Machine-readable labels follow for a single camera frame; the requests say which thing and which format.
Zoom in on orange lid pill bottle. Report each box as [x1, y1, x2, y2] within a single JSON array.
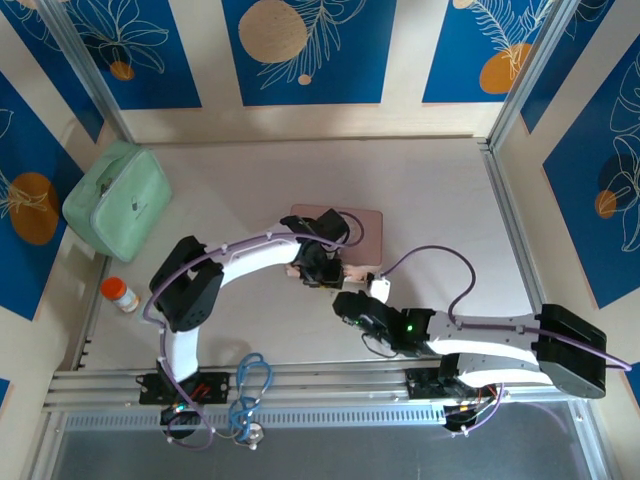
[[100, 276, 142, 315]]

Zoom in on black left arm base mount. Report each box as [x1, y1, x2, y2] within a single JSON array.
[[135, 370, 232, 407]]

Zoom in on pink rectangular box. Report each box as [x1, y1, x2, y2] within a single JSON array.
[[290, 203, 385, 267]]

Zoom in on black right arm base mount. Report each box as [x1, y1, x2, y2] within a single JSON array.
[[405, 367, 504, 402]]

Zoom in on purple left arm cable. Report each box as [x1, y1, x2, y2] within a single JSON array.
[[142, 209, 367, 452]]

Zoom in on blue stethoscope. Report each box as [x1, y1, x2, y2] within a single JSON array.
[[228, 352, 274, 452]]

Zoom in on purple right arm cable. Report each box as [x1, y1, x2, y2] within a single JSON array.
[[377, 244, 632, 437]]

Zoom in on grey slotted cable duct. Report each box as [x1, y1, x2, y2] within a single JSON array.
[[63, 405, 447, 431]]

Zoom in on aluminium table side rail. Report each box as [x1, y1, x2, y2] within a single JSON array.
[[72, 239, 114, 371], [480, 144, 557, 357]]

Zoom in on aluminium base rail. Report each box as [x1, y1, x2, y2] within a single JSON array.
[[42, 360, 589, 414]]

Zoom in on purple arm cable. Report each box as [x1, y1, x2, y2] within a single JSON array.
[[377, 244, 632, 437], [142, 209, 367, 452]]

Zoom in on aluminium corner post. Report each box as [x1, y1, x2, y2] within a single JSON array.
[[37, 0, 137, 145], [487, 0, 577, 152]]

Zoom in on mint green zip pouch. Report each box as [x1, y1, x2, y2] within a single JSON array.
[[61, 140, 174, 264]]

